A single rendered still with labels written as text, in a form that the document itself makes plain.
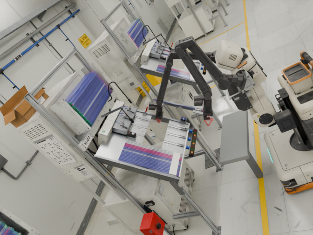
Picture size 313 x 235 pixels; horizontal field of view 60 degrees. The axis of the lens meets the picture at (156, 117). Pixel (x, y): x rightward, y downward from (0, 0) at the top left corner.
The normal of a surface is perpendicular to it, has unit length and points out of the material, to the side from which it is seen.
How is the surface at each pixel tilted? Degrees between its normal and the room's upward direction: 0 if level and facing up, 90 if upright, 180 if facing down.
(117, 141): 44
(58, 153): 92
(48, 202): 90
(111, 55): 90
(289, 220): 0
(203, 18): 90
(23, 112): 80
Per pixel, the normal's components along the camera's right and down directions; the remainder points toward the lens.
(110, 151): 0.15, -0.74
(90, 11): -0.21, 0.63
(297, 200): -0.55, -0.71
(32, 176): 0.81, -0.32
